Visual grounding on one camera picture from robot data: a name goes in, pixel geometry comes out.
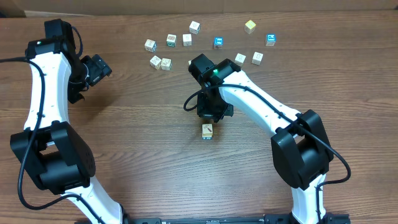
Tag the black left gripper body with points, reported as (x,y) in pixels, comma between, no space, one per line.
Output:
(76,94)

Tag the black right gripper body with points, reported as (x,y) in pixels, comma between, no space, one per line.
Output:
(212,115)

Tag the yellow letter K block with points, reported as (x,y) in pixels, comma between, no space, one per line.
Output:
(207,130)

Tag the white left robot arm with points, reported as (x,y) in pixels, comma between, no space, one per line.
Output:
(50,151)

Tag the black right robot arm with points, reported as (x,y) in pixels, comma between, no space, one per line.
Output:
(298,140)

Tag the green side violin block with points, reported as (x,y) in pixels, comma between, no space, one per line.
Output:
(239,59)

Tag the plain white wooden block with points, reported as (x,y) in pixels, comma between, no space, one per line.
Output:
(166,64)

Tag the car picture wooden block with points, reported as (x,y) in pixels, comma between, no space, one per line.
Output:
(150,45)

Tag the yellow side picture block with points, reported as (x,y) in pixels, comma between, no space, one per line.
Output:
(155,62)

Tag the red side picture block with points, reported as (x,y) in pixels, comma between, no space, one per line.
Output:
(257,58)

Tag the blue top picture block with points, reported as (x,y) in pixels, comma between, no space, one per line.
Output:
(218,43)

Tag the ice cream picture block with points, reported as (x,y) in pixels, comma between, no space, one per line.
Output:
(187,40)

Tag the green letter B block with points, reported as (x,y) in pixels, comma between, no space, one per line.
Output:
(171,40)

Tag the far white wooden block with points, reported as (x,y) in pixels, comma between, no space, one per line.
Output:
(194,27)

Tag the yellow top wooden block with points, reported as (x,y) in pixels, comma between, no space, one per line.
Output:
(249,27)

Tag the blue top far block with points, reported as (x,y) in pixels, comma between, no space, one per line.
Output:
(270,40)

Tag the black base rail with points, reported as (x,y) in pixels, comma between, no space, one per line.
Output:
(266,219)

